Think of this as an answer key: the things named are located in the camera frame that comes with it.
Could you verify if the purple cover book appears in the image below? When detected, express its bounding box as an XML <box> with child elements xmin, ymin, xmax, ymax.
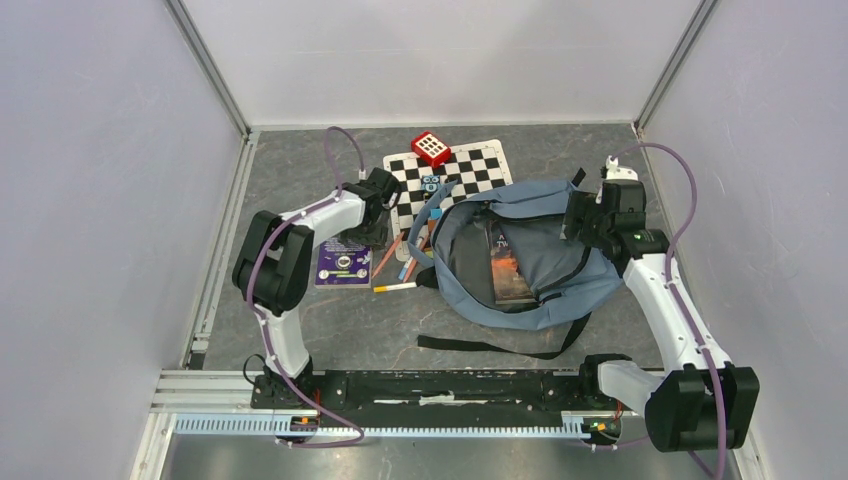
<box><xmin>314</xmin><ymin>237</ymin><xmax>372</xmax><ymax>288</ymax></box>

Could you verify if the blue student backpack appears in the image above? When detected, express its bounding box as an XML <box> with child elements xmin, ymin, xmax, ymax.
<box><xmin>406</xmin><ymin>170</ymin><xmax>623</xmax><ymax>360</ymax></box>

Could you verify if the Tale of Two Cities book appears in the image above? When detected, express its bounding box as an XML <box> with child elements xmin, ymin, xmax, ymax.
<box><xmin>486</xmin><ymin>220</ymin><xmax>536</xmax><ymax>306</ymax></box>

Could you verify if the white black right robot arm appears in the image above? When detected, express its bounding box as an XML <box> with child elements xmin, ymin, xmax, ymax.
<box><xmin>563</xmin><ymin>180</ymin><xmax>760</xmax><ymax>452</ymax></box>

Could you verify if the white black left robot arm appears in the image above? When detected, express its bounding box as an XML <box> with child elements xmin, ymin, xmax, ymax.
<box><xmin>231</xmin><ymin>168</ymin><xmax>401</xmax><ymax>408</ymax></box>

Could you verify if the orange pencil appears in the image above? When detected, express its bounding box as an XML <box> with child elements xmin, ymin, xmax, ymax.
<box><xmin>371</xmin><ymin>232</ymin><xmax>405</xmax><ymax>279</ymax></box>

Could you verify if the light blue pencil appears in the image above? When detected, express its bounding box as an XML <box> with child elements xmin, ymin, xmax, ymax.
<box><xmin>398</xmin><ymin>256</ymin><xmax>416</xmax><ymax>282</ymax></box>

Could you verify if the yellow tipped pencil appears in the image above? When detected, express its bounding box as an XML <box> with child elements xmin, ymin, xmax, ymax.
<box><xmin>373</xmin><ymin>282</ymin><xmax>418</xmax><ymax>293</ymax></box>

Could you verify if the blue owl eraser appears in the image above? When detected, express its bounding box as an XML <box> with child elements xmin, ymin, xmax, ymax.
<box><xmin>420</xmin><ymin>175</ymin><xmax>442</xmax><ymax>199</ymax></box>

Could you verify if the red calculator toy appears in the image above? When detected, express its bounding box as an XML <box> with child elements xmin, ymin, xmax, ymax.
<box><xmin>410</xmin><ymin>131</ymin><xmax>452</xmax><ymax>169</ymax></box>

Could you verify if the black white checkerboard mat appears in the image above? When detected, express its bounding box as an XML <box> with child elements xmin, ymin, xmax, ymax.
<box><xmin>383</xmin><ymin>139</ymin><xmax>513</xmax><ymax>237</ymax></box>

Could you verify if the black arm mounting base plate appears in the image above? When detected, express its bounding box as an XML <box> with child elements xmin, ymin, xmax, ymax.
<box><xmin>250</xmin><ymin>368</ymin><xmax>645</xmax><ymax>431</ymax></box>

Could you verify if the white slotted cable duct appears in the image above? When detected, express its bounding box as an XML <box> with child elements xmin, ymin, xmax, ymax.
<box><xmin>173</xmin><ymin>413</ymin><xmax>588</xmax><ymax>439</ymax></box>

